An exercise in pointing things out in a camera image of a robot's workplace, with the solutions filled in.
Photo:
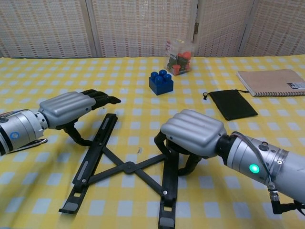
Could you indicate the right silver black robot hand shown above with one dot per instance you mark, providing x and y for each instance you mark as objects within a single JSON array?
[{"x": 193, "y": 131}]

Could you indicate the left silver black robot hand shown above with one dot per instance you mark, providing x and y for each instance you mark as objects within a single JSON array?
[{"x": 64, "y": 108}]

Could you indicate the black folding laptop stand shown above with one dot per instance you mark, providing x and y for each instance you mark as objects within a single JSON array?
[{"x": 128, "y": 167}]

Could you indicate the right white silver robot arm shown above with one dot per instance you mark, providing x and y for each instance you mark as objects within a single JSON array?
[{"x": 250, "y": 155}]

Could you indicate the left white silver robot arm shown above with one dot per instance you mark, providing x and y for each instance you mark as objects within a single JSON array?
[{"x": 21, "y": 131}]

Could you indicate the blue toy building block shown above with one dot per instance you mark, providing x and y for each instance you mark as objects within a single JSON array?
[{"x": 159, "y": 87}]

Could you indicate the yellow checked tablecloth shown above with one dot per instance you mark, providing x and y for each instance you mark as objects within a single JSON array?
[{"x": 190, "y": 202}]

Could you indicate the kraft spiral notebook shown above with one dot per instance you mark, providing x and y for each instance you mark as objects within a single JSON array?
[{"x": 269, "y": 82}]

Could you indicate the beige woven folding screen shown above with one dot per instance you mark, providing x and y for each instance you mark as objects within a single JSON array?
[{"x": 143, "y": 23}]

